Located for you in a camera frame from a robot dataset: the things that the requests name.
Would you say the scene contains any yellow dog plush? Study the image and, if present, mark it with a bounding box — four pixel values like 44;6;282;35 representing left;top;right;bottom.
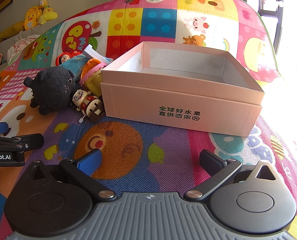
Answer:
38;0;58;25

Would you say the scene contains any red hooded doll keychain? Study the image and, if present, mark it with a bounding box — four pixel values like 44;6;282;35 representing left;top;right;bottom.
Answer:
55;51;81;66

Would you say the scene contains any small wooden doll figure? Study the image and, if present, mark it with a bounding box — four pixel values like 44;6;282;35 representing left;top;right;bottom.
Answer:
72;89;105;123

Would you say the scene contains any pink yellow cupcake toy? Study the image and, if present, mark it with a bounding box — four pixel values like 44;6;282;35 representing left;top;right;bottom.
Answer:
79;59;107;98

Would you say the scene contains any black plush toy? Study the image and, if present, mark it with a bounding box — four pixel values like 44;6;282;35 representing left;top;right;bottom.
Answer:
23;66;77;115

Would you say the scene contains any grey sofa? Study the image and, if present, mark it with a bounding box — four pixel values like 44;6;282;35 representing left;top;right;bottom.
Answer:
0;18;61;72

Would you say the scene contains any white battery charger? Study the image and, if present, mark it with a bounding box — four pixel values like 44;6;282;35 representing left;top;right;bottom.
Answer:
82;44;108;64

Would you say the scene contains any yellow long pillow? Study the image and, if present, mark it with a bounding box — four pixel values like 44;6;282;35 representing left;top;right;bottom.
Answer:
0;21;24;43

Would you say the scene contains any white pink crumpled cloth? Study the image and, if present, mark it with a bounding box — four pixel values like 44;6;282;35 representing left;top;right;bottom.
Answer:
6;34;39;63

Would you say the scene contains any yellow duck plush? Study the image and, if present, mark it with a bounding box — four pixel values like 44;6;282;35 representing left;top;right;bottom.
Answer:
23;6;41;30

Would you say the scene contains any pink cardboard box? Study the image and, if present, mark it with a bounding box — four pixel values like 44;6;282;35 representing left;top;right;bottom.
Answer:
101;42;264;137

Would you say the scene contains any blue wet wipes packet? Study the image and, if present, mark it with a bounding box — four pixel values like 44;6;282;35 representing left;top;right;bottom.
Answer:
60;54;107;82

